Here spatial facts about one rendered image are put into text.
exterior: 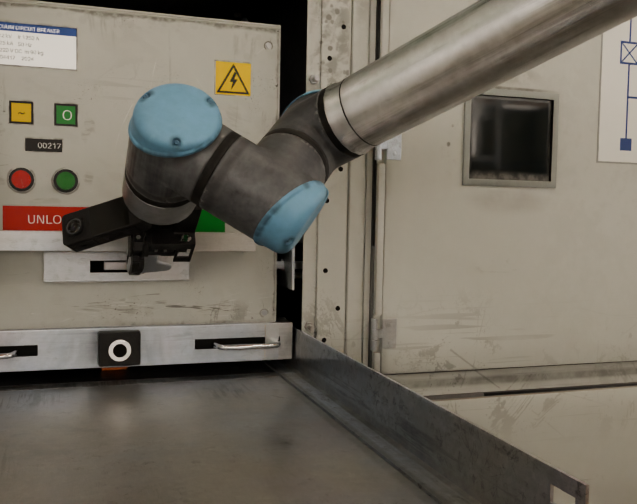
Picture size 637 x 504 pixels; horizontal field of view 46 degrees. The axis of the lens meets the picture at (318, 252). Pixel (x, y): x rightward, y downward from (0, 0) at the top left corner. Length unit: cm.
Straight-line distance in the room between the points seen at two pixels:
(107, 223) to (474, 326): 63
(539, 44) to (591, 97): 64
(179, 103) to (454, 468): 45
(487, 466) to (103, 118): 75
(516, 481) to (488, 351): 66
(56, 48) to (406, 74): 56
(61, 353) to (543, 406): 80
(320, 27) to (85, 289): 53
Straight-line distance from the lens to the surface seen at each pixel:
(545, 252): 133
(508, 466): 66
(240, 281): 118
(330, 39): 120
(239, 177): 77
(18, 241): 111
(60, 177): 114
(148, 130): 78
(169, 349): 117
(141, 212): 89
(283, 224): 77
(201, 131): 78
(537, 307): 134
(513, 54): 77
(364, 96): 83
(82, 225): 98
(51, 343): 115
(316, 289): 117
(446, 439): 75
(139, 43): 118
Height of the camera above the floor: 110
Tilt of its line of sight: 3 degrees down
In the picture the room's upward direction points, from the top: 1 degrees clockwise
